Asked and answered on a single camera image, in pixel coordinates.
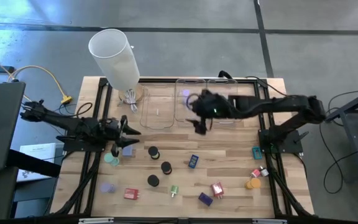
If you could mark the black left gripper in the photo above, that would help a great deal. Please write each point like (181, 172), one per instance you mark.
(110, 129)

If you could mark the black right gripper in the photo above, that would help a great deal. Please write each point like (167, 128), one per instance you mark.
(202, 107)

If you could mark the grey-blue wall charger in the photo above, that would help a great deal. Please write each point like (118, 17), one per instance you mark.
(129, 152)

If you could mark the purple hourglass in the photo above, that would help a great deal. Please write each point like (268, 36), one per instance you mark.
(105, 187)
(185, 92)

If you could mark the black hourglass yellow sand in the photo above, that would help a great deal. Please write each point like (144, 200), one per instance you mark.
(153, 151)

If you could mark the black hourglass blue sand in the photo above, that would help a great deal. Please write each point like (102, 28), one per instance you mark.
(153, 180)

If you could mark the red wall charger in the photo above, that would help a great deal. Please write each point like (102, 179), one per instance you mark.
(130, 193)
(217, 188)

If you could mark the teal digital timer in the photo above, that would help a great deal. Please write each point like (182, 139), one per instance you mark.
(256, 152)

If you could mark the dark purple digital timer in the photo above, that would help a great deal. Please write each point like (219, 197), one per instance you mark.
(205, 199)

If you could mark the orange hourglass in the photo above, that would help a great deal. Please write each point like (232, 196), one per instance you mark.
(255, 183)

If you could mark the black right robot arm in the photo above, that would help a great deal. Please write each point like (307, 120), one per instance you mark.
(291, 102)

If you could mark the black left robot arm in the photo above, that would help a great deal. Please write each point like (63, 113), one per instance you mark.
(73, 126)

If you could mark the clear plastic bin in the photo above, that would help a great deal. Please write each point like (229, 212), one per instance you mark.
(228, 85)
(180, 115)
(157, 93)

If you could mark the black hourglass red sand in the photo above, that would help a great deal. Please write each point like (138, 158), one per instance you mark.
(166, 167)

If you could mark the blue digital timer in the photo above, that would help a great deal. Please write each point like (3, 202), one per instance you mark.
(193, 161)

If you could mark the white cylindrical table lamp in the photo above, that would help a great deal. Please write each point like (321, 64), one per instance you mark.
(113, 59)

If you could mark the white paper box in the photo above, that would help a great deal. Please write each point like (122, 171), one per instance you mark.
(39, 152)

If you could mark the black bar beside monitor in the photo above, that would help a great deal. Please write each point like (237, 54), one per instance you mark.
(33, 163)

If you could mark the dark grey side table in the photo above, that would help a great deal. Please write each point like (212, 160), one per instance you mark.
(356, 124)

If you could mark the green wall charger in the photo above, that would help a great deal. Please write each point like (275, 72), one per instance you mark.
(174, 189)

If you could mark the pink wall charger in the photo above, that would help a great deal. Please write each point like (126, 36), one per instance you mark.
(255, 173)

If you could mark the silver metal bracket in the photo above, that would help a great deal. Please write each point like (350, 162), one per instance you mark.
(95, 220)
(269, 221)

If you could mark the grey table-level camera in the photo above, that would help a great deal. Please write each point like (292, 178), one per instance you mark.
(183, 221)

